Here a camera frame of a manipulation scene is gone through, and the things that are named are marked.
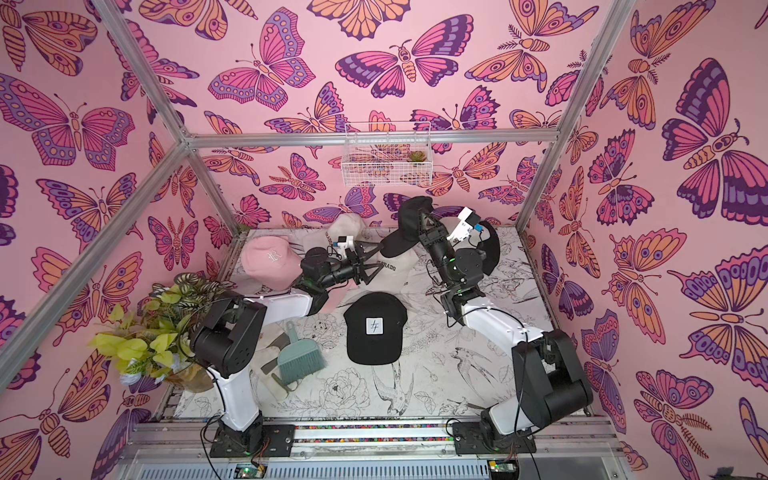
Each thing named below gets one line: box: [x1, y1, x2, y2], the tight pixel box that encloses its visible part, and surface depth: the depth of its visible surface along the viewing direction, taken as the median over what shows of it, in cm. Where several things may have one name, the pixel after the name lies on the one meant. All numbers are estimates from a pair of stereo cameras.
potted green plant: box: [88, 273, 236, 393], surface depth 71 cm
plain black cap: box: [380, 196, 434, 257], surface depth 77 cm
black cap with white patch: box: [343, 292, 408, 365], surface depth 92 cm
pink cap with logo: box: [242, 235, 303, 287], surface depth 105 cm
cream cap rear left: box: [303, 213, 365, 250], surface depth 114 cm
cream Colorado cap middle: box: [360, 245, 419, 293], surface depth 105 cm
